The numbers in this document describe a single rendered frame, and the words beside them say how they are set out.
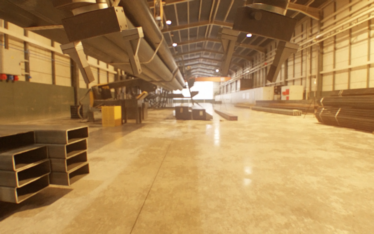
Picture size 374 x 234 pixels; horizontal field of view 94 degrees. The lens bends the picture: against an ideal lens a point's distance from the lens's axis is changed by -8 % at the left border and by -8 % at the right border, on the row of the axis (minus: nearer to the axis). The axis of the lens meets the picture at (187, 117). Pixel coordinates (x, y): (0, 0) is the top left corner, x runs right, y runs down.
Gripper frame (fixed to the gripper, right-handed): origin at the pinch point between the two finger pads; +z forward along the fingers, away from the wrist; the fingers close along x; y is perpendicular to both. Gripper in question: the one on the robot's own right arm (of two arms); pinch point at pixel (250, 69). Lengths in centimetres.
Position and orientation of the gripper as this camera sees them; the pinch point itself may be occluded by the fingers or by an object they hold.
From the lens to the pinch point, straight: 51.0
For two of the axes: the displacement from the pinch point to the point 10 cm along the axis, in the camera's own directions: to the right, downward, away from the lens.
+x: 9.8, 0.9, 1.9
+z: -1.7, 8.8, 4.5
